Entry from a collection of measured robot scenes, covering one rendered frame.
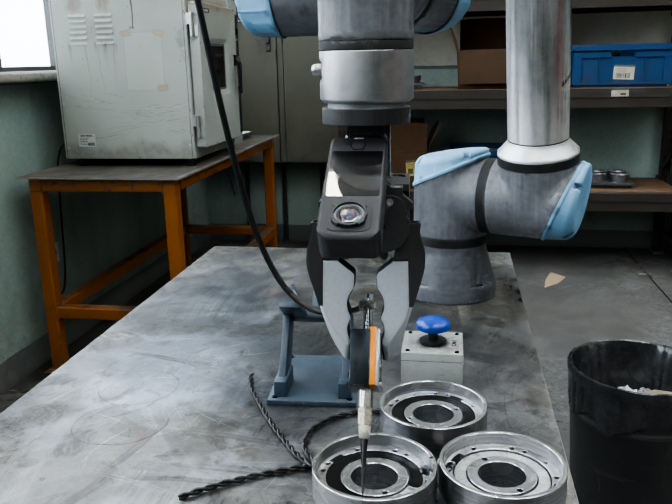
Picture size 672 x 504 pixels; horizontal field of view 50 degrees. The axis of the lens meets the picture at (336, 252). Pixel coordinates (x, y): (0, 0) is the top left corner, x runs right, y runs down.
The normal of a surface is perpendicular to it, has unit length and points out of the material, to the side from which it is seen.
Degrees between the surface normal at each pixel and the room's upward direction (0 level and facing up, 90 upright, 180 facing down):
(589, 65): 90
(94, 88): 90
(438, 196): 90
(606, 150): 90
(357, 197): 31
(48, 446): 0
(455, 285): 73
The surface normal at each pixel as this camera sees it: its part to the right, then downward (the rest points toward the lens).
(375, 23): 0.16, 0.26
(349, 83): -0.41, 0.24
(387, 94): 0.42, 0.23
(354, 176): -0.08, -0.70
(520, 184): -0.64, 0.38
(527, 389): -0.02, -0.97
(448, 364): -0.16, 0.26
